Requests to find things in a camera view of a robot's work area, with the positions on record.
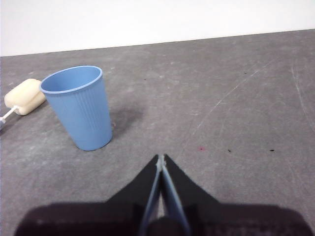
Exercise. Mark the cup brush with sponge head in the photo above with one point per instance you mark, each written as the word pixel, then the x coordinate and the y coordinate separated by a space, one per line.
pixel 24 96

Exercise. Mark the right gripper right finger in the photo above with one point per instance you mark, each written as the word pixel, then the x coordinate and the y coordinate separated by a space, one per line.
pixel 233 218

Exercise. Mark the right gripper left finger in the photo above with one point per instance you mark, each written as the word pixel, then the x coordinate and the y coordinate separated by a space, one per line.
pixel 98 218

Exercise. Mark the blue ribbed plastic cup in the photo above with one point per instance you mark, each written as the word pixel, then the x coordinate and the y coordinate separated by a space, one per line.
pixel 83 115

